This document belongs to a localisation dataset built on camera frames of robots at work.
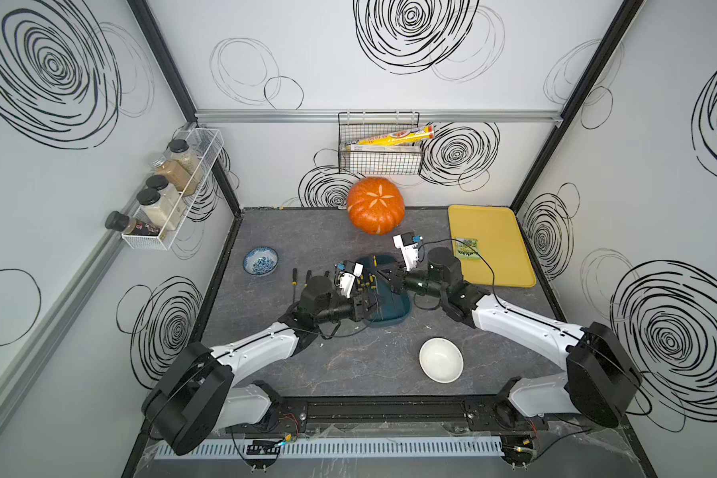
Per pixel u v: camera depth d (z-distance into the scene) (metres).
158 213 0.65
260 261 1.02
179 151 0.74
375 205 1.04
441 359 0.82
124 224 0.60
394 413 0.76
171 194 0.69
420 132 0.86
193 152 0.77
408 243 0.69
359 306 0.69
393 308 0.91
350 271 0.72
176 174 0.73
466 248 1.08
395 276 0.68
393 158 0.87
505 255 1.05
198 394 0.42
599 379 0.42
